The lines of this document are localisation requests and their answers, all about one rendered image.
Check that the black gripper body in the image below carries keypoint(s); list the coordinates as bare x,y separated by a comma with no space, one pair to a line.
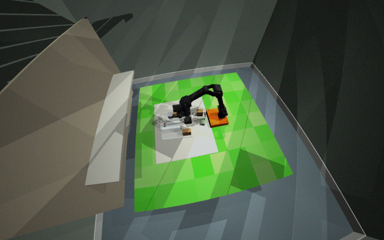
188,119

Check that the grey cylinder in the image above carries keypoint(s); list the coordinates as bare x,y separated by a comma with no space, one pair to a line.
170,115

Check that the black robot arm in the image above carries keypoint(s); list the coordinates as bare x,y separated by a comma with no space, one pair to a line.
186,101

